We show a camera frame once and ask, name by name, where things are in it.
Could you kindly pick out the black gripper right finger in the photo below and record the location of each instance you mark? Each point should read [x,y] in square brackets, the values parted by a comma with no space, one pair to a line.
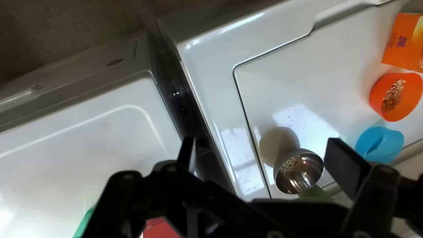
[345,165]

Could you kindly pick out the orange dryer sheet box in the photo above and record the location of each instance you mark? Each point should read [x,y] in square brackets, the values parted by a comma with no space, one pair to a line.
[405,45]

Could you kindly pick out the white dryer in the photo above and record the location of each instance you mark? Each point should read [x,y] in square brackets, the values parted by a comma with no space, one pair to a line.
[66,127]

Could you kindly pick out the blue plastic bowl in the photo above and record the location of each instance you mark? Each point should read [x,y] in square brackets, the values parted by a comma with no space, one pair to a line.
[379,144]

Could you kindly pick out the orange plastic bowl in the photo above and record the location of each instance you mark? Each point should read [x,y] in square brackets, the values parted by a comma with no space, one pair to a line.
[395,95]

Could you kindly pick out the teal translucent plastic cup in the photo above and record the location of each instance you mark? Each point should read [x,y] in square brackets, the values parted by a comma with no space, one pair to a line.
[83,222]

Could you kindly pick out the white washing machine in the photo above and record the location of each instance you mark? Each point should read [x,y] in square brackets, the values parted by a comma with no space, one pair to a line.
[303,67]

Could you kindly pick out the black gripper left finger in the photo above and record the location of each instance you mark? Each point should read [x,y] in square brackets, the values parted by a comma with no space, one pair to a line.
[186,154]

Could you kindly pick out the green sippy cup purple lid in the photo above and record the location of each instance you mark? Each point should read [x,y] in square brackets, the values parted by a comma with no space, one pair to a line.
[315,193]

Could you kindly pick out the small steel bowl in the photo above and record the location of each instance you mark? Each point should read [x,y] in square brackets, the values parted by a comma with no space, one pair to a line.
[295,169]

